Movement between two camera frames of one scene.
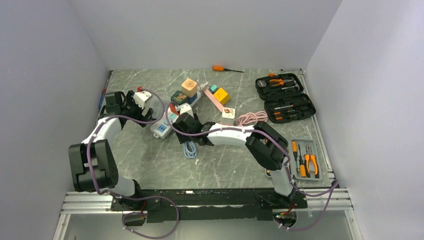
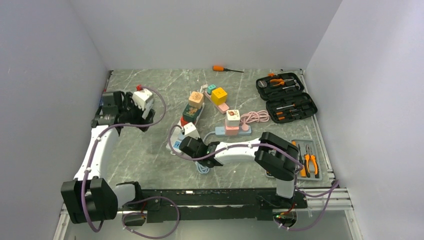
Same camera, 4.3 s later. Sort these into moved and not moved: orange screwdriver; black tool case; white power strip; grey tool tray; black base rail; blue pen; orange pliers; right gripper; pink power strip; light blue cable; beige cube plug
Moved: white power strip; beige cube plug; right gripper; light blue cable; pink power strip
Not moved: grey tool tray; black tool case; orange screwdriver; black base rail; orange pliers; blue pen
